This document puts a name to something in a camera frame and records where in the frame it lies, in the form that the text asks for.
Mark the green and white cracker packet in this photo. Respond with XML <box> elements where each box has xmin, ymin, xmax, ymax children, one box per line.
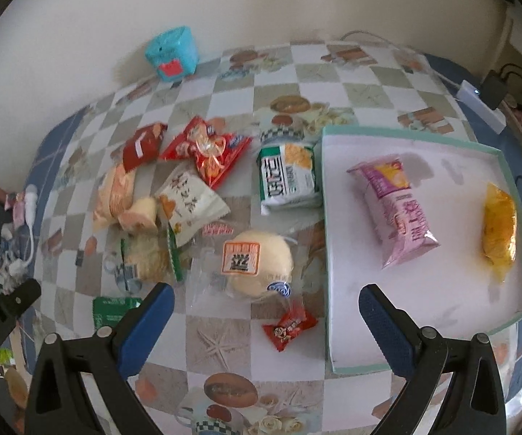
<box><xmin>255</xmin><ymin>141</ymin><xmax>322</xmax><ymax>216</ymax></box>

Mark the blue and white plastic bag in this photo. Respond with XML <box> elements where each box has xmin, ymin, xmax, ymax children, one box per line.
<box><xmin>0</xmin><ymin>229</ymin><xmax>24</xmax><ymax>282</ymax></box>

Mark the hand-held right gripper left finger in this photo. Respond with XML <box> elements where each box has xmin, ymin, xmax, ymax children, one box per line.
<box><xmin>25</xmin><ymin>282</ymin><xmax>175</xmax><ymax>435</ymax></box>

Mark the orange striped snack packet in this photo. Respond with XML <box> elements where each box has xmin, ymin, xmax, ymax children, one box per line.
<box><xmin>93</xmin><ymin>163</ymin><xmax>137</xmax><ymax>232</ymax></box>

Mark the black power adapter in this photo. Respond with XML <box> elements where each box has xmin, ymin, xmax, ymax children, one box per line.
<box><xmin>483</xmin><ymin>70</ymin><xmax>510</xmax><ymax>110</ymax></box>

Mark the turquoise box with red mouth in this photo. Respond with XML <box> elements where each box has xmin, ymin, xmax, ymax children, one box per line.
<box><xmin>145</xmin><ymin>26</ymin><xmax>198</xmax><ymax>83</ymax></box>

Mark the small red candy packet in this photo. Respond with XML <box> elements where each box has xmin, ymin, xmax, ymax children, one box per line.
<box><xmin>262</xmin><ymin>306</ymin><xmax>319</xmax><ymax>353</ymax></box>

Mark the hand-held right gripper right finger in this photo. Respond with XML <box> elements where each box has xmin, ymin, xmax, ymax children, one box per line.
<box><xmin>359</xmin><ymin>283</ymin><xmax>508</xmax><ymax>435</ymax></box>

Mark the red printed snack packet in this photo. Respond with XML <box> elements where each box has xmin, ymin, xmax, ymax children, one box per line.
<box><xmin>193</xmin><ymin>131</ymin><xmax>252</xmax><ymax>190</ymax></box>
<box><xmin>159</xmin><ymin>117</ymin><xmax>225</xmax><ymax>164</ymax></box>

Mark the white power strip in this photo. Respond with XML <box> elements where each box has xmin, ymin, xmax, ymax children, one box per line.
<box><xmin>457</xmin><ymin>80</ymin><xmax>507</xmax><ymax>135</ymax></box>

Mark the round bun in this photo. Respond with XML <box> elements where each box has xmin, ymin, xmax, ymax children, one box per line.
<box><xmin>186</xmin><ymin>229</ymin><xmax>302</xmax><ymax>313</ymax></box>

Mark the round orange cake packet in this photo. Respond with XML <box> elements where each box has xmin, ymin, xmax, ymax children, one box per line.
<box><xmin>118</xmin><ymin>197</ymin><xmax>159</xmax><ymax>232</ymax></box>

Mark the pink snack packet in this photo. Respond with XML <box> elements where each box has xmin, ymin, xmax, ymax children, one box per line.
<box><xmin>347</xmin><ymin>155</ymin><xmax>441</xmax><ymax>270</ymax></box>

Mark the clear green noodle packet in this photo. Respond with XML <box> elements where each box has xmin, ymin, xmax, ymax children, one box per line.
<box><xmin>107</xmin><ymin>227</ymin><xmax>187</xmax><ymax>291</ymax></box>

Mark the dark red snack packet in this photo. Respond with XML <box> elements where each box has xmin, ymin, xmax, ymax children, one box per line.
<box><xmin>122</xmin><ymin>122</ymin><xmax>168</xmax><ymax>170</ymax></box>

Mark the white packet with orange print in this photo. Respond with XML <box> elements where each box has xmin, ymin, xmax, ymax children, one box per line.
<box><xmin>154</xmin><ymin>170</ymin><xmax>231</xmax><ymax>248</ymax></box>

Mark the yellow snack packet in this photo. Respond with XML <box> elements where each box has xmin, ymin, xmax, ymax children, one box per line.
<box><xmin>483</xmin><ymin>182</ymin><xmax>518</xmax><ymax>282</ymax></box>

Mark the checkered printed tablecloth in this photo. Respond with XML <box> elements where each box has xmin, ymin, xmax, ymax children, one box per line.
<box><xmin>0</xmin><ymin>41</ymin><xmax>522</xmax><ymax>435</ymax></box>

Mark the white tray with teal rim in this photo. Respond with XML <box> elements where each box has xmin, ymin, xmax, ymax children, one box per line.
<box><xmin>321</xmin><ymin>126</ymin><xmax>522</xmax><ymax>376</ymax></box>

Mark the small pink packet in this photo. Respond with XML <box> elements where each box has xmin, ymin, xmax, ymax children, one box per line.
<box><xmin>6</xmin><ymin>192</ymin><xmax>28</xmax><ymax>223</ymax></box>

